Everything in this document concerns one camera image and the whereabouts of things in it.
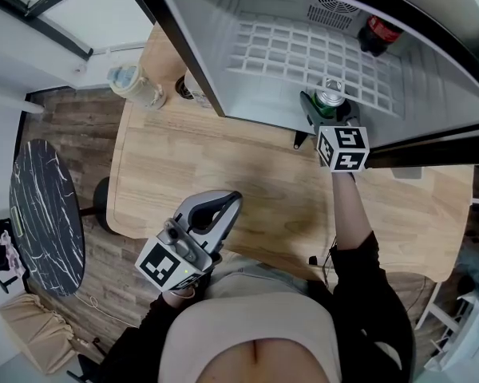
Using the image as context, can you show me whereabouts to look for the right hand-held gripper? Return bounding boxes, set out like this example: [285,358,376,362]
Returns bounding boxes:
[299,90,371,173]

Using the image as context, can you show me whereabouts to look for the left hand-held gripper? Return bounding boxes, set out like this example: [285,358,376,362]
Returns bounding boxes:
[134,189,245,293]

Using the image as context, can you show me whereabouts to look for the green drink can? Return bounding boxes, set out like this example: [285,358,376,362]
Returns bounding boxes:
[313,77,346,120]

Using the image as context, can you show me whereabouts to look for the dark cola bottle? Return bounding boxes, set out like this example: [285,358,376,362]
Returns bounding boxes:
[358,14,404,57]

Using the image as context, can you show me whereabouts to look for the black mini fridge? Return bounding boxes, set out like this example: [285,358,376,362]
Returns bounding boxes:
[119,0,479,170]

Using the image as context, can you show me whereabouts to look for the person's right forearm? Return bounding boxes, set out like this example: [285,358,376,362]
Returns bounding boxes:
[330,168,380,253]

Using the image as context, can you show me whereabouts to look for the person's left forearm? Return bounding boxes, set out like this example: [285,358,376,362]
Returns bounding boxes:
[159,285,196,309]

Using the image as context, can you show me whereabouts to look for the light wooden table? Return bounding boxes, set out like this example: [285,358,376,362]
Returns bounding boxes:
[106,24,475,330]

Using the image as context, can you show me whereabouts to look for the person's beige trousers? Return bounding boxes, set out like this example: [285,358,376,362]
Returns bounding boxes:
[205,263,312,301]

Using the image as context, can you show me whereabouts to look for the clear plastic water bottle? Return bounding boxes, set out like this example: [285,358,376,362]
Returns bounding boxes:
[183,69,212,109]

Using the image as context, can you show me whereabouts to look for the person's torso in beige top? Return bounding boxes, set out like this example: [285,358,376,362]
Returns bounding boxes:
[159,293,342,383]

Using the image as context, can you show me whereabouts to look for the small black looped item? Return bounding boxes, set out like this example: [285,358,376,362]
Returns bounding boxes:
[174,76,192,100]

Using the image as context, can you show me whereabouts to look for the black marble round table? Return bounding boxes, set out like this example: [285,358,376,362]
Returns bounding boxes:
[8,139,111,298]

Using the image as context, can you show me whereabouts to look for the person's black jacket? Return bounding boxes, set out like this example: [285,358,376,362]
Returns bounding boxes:
[99,233,416,383]

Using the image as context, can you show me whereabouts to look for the green phone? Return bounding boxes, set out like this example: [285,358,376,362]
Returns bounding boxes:
[10,208,23,237]

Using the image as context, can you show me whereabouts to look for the black chair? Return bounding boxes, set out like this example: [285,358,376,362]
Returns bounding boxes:
[65,335,105,383]

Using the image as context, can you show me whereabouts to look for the patterned pink cloth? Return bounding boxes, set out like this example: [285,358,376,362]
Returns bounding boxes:
[0,231,27,277]

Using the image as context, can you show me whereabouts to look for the beige fabric bag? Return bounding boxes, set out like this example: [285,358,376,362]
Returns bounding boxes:
[0,292,75,374]

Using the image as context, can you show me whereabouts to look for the black framed window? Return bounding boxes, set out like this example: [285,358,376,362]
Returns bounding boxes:
[0,0,156,59]

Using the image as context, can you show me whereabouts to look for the white desk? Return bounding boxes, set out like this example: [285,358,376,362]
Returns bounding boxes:
[414,285,479,374]

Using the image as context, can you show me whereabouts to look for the thin wrist bracelet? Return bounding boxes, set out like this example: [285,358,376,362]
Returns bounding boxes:
[165,287,196,299]

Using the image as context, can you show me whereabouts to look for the long white floor cable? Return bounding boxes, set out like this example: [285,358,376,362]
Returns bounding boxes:
[75,293,139,329]

